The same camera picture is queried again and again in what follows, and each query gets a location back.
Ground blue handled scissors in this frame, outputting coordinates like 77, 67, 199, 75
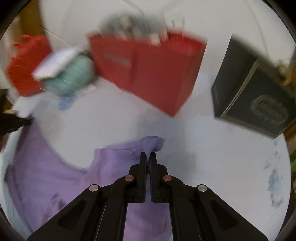
58, 86, 97, 110

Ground teal plush pillow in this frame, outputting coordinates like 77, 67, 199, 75
44, 56, 97, 96

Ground white booklets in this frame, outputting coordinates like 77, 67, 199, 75
31, 45, 86, 81

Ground purple shirt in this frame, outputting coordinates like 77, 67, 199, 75
5, 118, 173, 241

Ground grey plush toy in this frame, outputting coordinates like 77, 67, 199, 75
98, 14, 167, 44

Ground red paper bag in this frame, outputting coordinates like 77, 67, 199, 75
88, 28, 208, 117

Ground red hard-shell suitcase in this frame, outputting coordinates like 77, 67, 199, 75
6, 34, 52, 97

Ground brown wooden headboard frame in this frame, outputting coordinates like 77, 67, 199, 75
14, 0, 44, 37

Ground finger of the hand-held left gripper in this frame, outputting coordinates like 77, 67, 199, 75
0, 111, 31, 136

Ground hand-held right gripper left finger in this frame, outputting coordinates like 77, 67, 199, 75
26, 152, 148, 241

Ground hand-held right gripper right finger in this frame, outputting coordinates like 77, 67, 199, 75
149, 152, 270, 241

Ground black gift bag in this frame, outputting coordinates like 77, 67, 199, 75
211, 34, 296, 139

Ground white padded headboard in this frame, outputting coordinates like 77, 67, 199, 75
38, 0, 281, 77

